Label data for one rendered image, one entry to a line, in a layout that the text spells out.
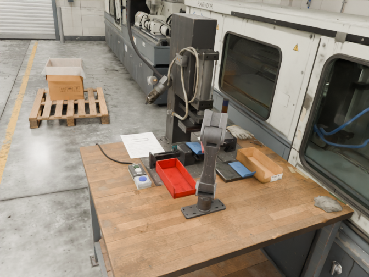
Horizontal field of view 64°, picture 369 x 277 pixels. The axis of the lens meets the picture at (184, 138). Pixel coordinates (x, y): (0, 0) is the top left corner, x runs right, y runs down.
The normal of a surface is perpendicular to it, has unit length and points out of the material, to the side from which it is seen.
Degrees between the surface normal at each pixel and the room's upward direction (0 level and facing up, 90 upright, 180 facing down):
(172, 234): 0
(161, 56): 90
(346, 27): 90
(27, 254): 0
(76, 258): 0
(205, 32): 90
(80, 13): 90
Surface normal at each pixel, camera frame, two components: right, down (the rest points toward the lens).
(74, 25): 0.36, 0.45
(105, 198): 0.07, -0.89
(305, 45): -0.93, 0.10
